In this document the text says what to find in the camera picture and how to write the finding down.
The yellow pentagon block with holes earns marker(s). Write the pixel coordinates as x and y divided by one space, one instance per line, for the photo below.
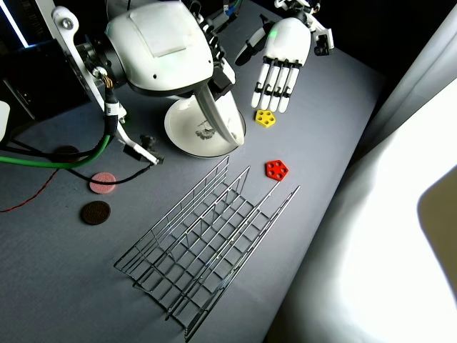
266 119

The pink round cookie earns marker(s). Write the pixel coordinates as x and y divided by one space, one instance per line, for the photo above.
103 189

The white plate with black rim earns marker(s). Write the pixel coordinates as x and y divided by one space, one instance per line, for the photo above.
185 132

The beige blurred panel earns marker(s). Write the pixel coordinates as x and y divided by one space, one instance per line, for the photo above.
441 228

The grey table cloth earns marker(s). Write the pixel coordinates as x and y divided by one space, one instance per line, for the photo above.
303 107

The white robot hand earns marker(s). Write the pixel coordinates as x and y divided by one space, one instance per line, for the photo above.
287 39
160 46

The brown round cookie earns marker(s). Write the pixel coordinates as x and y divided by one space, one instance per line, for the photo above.
66 150
95 213

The white plate with leaf print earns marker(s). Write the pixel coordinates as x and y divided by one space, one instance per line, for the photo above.
228 114

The lit white light strip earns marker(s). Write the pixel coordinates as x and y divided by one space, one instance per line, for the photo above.
14 26

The large white blurred shell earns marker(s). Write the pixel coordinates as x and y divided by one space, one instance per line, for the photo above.
375 250

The red pentagon block with holes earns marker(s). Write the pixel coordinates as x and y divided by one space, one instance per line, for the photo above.
277 170

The white upright post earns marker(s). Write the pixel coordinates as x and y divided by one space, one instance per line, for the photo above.
44 9

